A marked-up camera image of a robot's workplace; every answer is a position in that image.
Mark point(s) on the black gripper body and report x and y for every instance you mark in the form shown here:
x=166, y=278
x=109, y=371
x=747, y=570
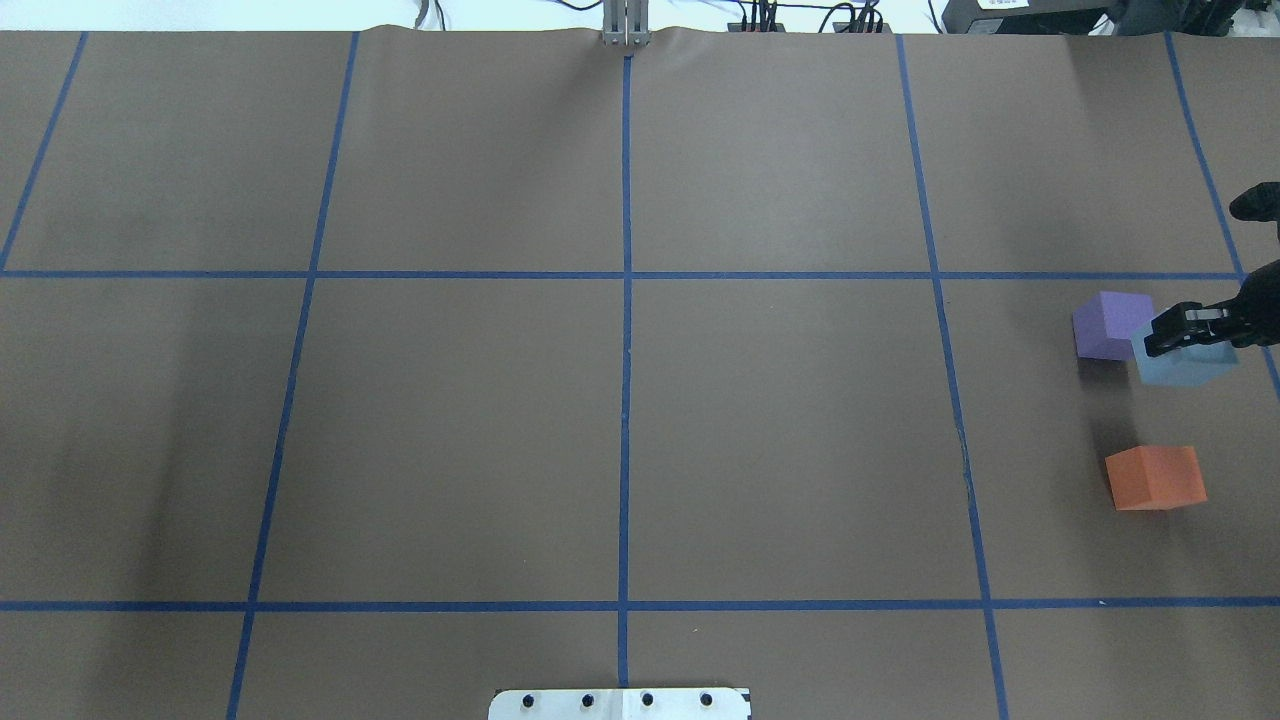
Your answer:
x=1254, y=313

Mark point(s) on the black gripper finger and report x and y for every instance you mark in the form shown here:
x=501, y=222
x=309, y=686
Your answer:
x=1187, y=325

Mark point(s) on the light blue foam block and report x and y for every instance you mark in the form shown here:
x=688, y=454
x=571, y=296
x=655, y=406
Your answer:
x=1190, y=366

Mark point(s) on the purple foam block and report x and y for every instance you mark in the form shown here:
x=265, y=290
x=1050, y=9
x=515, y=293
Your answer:
x=1104, y=325

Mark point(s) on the orange foam block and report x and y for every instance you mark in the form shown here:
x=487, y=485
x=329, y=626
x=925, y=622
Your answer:
x=1155, y=478

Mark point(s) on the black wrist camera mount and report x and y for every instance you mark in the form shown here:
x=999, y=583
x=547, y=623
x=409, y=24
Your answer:
x=1259, y=204

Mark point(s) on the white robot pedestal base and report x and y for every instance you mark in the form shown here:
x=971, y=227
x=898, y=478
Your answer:
x=623, y=703

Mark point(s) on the aluminium frame post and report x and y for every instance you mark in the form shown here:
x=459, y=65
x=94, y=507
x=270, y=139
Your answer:
x=625, y=23

